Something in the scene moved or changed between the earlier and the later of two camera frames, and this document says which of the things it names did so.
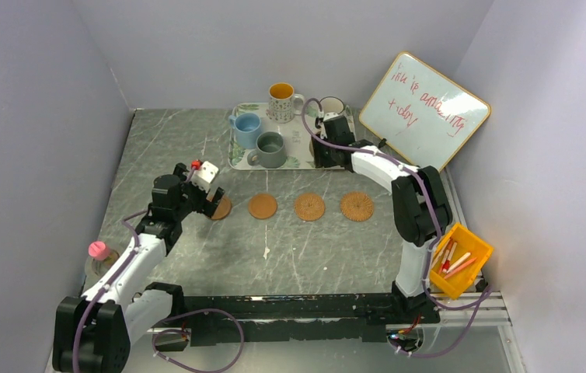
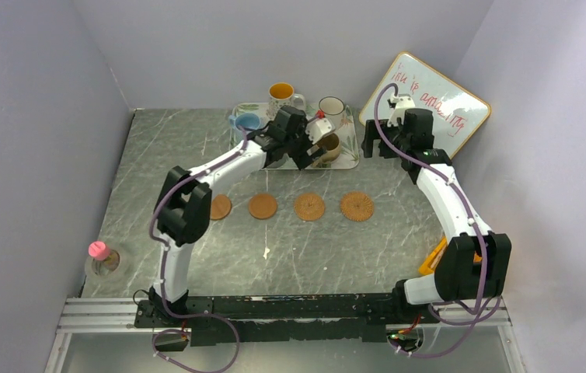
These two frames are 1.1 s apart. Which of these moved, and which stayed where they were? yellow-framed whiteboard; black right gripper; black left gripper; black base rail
Moved: black left gripper; black right gripper
Stayed: black base rail; yellow-framed whiteboard
